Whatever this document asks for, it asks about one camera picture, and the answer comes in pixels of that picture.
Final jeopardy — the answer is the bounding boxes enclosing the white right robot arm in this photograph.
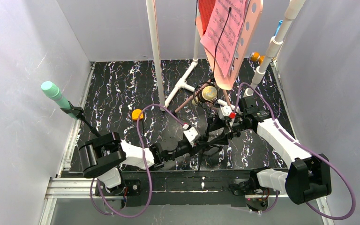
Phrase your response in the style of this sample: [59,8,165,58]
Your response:
[205,97,332,204]

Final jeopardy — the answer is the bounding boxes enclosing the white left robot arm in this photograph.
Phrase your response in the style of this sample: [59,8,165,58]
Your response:
[78,128,201,188]

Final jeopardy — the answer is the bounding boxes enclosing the orange tape measure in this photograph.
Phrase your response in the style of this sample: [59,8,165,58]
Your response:
[131,109,144,121]

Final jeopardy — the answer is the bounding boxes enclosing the orange microphone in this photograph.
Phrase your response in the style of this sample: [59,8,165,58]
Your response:
[250,52,265,65]

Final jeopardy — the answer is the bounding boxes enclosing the pink sheet music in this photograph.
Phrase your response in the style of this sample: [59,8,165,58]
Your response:
[201,0,248,77]

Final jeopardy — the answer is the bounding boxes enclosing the blue tube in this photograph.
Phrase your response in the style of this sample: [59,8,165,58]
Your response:
[274,20,283,36]

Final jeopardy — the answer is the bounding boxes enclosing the pink music stand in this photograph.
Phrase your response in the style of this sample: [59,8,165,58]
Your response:
[165,0,263,113]

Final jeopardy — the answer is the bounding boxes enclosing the red folder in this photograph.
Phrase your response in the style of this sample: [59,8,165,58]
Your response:
[198,0,216,34]

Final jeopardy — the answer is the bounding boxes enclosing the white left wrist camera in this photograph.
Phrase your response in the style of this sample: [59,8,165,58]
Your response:
[182,123,200,147]

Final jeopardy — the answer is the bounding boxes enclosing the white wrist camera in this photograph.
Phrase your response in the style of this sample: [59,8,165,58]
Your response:
[182,123,200,147]
[217,105,236,120]

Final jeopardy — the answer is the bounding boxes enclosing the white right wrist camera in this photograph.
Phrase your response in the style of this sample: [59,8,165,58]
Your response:
[217,105,236,120]

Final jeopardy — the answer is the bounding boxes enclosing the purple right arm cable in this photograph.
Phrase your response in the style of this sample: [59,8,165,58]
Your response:
[234,82,356,220]

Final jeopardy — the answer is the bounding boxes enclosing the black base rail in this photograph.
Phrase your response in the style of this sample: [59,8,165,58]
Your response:
[118,167,293,207]

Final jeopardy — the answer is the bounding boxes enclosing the white PVC pipe frame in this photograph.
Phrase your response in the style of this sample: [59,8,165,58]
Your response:
[145,0,307,114]

